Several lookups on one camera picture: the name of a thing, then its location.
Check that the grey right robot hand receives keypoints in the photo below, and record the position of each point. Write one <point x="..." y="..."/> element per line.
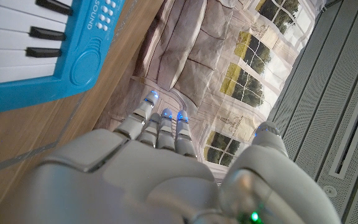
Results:
<point x="129" y="180"/>

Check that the blue toy piano keyboard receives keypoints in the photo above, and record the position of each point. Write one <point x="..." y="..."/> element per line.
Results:
<point x="82" y="46"/>

